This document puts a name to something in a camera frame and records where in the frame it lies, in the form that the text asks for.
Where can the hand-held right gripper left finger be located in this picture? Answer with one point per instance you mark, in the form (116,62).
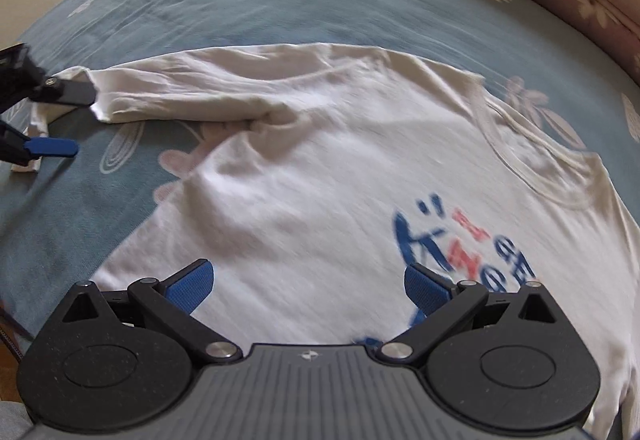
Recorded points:
(192,285)

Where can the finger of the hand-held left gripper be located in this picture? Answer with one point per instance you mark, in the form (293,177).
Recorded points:
(65,92)
(50,148)

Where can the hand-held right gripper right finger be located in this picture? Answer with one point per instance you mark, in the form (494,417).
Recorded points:
(425,290)

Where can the white printed t-shirt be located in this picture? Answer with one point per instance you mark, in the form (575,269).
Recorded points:
(300,169)

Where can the bed with blue floral sheet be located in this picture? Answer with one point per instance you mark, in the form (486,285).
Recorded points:
(200,4)

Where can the person's left leg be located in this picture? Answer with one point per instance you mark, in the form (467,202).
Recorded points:
(9,422)

